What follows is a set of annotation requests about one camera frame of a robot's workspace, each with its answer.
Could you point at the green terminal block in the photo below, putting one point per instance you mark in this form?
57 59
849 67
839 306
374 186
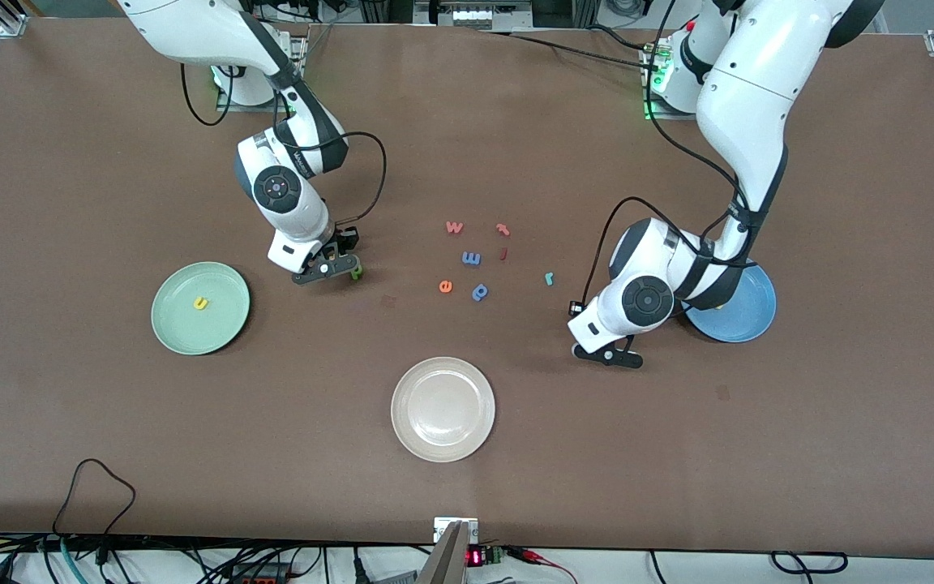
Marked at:
495 556

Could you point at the blue plate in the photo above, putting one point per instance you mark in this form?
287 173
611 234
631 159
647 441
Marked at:
751 312

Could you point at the red clip lead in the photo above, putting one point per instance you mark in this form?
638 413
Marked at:
536 558

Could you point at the blue foam letter p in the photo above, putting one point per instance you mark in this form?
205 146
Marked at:
479 292

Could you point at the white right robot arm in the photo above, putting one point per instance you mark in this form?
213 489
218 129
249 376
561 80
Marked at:
191 32

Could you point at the pink foam letter w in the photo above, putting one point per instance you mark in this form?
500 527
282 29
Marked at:
454 228

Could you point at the grey metal beam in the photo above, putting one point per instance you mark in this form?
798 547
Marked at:
447 560

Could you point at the light green plate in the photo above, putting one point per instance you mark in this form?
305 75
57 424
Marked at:
191 312

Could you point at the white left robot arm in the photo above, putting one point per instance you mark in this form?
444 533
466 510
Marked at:
751 105

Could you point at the blue foam letter m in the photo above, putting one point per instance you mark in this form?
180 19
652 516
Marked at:
472 259

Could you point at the red power strip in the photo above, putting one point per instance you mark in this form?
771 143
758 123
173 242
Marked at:
260 576

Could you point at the white metal bracket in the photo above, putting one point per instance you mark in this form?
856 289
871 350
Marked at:
444 527

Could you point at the grey electronics rack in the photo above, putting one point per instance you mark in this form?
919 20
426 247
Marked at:
475 15

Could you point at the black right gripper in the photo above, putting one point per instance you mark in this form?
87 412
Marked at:
344 240

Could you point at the beige plate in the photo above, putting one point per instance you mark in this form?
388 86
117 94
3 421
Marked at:
443 410

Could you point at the red LED display module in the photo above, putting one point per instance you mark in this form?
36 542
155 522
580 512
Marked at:
475 557

